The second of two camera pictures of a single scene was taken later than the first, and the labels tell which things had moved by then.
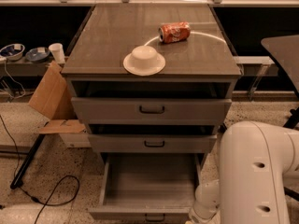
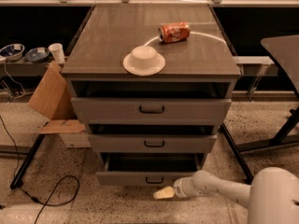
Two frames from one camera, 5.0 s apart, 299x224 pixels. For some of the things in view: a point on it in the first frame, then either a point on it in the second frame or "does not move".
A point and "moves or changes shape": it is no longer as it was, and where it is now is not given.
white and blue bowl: [13, 51] does not move
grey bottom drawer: [148, 188] moves or changes shape
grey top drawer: [151, 111] does not move
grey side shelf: [22, 68] does not move
